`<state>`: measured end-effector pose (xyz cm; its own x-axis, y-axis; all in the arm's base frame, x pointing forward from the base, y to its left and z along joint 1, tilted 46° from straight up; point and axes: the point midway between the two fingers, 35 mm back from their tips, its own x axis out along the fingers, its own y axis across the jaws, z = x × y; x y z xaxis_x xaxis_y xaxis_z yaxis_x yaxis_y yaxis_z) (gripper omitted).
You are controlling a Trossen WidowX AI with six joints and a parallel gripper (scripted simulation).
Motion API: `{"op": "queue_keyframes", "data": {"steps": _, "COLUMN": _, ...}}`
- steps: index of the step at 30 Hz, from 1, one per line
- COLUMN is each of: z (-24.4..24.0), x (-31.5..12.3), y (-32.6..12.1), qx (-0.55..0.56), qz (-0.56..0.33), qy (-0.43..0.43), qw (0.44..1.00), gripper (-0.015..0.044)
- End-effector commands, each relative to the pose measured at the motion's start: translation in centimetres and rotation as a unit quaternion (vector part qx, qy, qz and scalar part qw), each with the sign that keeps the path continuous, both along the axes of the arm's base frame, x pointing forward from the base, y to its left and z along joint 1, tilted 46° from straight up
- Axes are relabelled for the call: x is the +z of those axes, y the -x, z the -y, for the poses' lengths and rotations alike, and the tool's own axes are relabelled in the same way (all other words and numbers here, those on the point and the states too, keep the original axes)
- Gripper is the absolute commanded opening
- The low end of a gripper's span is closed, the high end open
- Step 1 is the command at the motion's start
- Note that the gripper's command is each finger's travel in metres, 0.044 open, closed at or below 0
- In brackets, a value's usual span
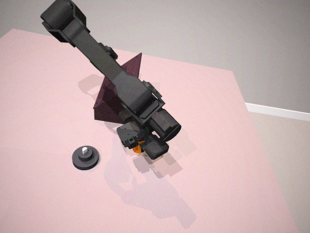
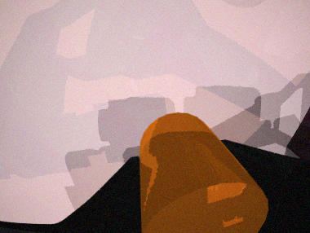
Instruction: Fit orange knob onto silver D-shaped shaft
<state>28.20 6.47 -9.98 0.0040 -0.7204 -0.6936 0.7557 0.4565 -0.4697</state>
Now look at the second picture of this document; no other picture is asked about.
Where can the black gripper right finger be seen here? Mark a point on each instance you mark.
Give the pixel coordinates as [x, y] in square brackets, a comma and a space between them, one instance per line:
[285, 181]

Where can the orange knob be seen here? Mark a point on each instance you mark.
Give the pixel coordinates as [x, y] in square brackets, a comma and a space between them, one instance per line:
[191, 183]

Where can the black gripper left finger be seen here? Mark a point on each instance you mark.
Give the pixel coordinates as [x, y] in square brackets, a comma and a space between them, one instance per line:
[115, 208]

